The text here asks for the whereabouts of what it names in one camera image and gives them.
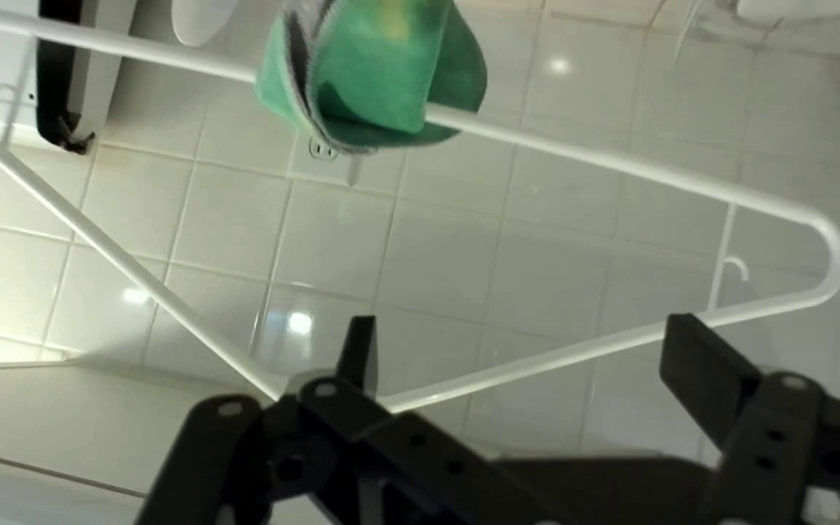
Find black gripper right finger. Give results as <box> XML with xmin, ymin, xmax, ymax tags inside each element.
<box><xmin>659</xmin><ymin>312</ymin><xmax>840</xmax><ymax>525</ymax></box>

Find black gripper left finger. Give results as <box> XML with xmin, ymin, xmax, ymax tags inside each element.
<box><xmin>138</xmin><ymin>315</ymin><xmax>578</xmax><ymax>525</ymax></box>

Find green cloth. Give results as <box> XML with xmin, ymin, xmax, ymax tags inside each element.
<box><xmin>255</xmin><ymin>0</ymin><xmax>491</xmax><ymax>156</ymax></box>

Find white wall outlet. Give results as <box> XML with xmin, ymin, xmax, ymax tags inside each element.
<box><xmin>304</xmin><ymin>134</ymin><xmax>367</xmax><ymax>187</ymax></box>

